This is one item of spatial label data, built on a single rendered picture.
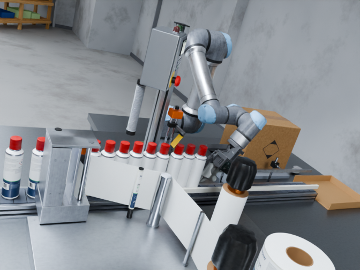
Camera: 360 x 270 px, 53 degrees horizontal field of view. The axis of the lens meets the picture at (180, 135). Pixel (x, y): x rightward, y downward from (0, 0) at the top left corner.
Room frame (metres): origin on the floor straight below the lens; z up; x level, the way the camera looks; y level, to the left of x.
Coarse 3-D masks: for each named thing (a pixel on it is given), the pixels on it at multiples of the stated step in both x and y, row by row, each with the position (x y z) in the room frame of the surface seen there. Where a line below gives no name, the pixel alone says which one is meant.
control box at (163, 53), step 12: (156, 36) 1.19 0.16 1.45; (168, 36) 1.19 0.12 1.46; (180, 36) 1.20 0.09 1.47; (156, 48) 1.19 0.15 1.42; (168, 48) 1.19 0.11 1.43; (180, 48) 1.23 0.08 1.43; (156, 60) 1.19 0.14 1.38; (168, 60) 1.19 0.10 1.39; (144, 72) 1.19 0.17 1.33; (156, 72) 1.19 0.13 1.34; (168, 72) 1.19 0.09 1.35; (144, 84) 1.19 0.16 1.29; (156, 84) 1.19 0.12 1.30; (168, 84) 1.19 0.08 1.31
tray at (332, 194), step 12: (300, 180) 1.84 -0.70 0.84; (312, 180) 1.90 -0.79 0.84; (324, 180) 1.95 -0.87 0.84; (336, 180) 1.94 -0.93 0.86; (324, 192) 1.79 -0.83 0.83; (336, 192) 1.83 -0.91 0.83; (348, 192) 1.86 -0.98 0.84; (324, 204) 1.64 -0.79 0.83; (336, 204) 1.62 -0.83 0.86; (348, 204) 1.67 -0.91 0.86
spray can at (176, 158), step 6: (180, 144) 1.27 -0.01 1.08; (174, 150) 1.26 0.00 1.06; (180, 150) 1.25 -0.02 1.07; (174, 156) 1.24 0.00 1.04; (180, 156) 1.25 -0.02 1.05; (168, 162) 1.26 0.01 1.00; (174, 162) 1.24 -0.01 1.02; (180, 162) 1.24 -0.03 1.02; (168, 168) 1.24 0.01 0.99; (174, 168) 1.24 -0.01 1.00; (180, 168) 1.25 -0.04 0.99; (174, 174) 1.24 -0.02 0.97
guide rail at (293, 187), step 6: (252, 186) 1.44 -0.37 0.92; (258, 186) 1.46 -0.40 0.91; (264, 186) 1.48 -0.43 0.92; (270, 186) 1.49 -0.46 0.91; (276, 186) 1.51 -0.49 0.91; (282, 186) 1.53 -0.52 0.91; (288, 186) 1.55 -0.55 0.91; (294, 186) 1.57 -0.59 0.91; (300, 186) 1.59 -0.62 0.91; (306, 186) 1.62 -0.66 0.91; (312, 186) 1.64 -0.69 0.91; (318, 186) 1.66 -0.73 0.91; (186, 192) 1.26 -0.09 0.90; (192, 192) 1.27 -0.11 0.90; (198, 192) 1.29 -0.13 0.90; (204, 192) 1.30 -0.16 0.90
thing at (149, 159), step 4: (148, 144) 1.19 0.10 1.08; (152, 144) 1.19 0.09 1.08; (156, 144) 1.21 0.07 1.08; (148, 148) 1.19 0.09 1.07; (152, 148) 1.19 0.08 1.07; (144, 152) 1.20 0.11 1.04; (148, 152) 1.19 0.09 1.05; (152, 152) 1.19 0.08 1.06; (144, 156) 1.18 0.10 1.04; (148, 156) 1.18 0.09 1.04; (152, 156) 1.18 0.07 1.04; (144, 160) 1.18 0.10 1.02; (148, 160) 1.18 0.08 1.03; (152, 160) 1.18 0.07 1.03; (144, 164) 1.18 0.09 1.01; (148, 164) 1.18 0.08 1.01; (152, 164) 1.18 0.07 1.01; (144, 168) 1.18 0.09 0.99; (148, 168) 1.18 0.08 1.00; (152, 168) 1.19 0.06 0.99
